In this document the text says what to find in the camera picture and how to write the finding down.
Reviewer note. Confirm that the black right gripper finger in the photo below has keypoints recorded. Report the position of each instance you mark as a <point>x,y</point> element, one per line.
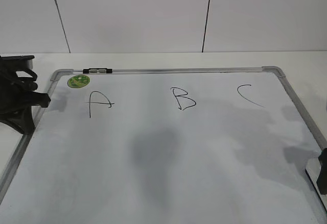
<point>322,178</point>

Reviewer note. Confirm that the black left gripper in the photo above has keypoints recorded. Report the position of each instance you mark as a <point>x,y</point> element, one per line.
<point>17,78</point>

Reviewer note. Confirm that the white eraser with black felt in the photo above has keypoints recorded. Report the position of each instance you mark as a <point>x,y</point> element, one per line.
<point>313,169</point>

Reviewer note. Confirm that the round green sticker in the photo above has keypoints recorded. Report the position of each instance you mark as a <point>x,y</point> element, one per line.
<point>78,81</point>

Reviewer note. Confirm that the white board with grey frame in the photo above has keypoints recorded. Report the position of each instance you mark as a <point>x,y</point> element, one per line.
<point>166,146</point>

